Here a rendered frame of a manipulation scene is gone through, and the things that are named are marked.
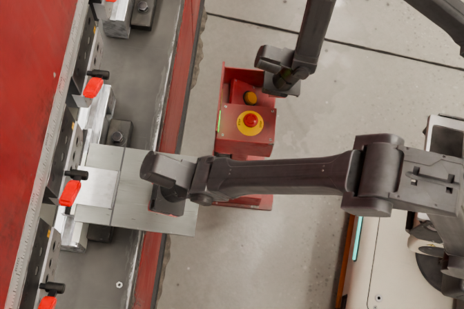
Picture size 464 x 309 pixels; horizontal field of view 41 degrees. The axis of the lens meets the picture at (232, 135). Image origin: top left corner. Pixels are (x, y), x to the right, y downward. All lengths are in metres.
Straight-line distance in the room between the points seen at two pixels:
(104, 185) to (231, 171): 0.43
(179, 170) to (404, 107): 1.64
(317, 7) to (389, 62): 1.47
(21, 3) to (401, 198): 0.55
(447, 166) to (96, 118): 0.88
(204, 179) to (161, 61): 0.60
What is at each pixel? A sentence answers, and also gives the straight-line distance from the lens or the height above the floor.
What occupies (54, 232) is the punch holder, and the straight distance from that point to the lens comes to 1.16.
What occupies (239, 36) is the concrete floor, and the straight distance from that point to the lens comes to 2.68.
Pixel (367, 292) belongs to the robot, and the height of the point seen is 0.28.
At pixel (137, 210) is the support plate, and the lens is 1.39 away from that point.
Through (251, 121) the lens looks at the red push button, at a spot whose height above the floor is 0.81.
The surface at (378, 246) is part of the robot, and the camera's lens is 2.18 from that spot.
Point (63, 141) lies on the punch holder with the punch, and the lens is 1.13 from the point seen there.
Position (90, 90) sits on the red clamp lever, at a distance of 1.15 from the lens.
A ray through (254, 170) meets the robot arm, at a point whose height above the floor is 1.38.
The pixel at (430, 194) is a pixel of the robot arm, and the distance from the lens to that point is 0.85.
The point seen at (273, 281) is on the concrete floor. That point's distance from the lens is 2.38.
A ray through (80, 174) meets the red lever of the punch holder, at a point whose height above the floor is 1.26.
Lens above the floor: 2.35
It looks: 70 degrees down
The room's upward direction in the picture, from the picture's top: 7 degrees clockwise
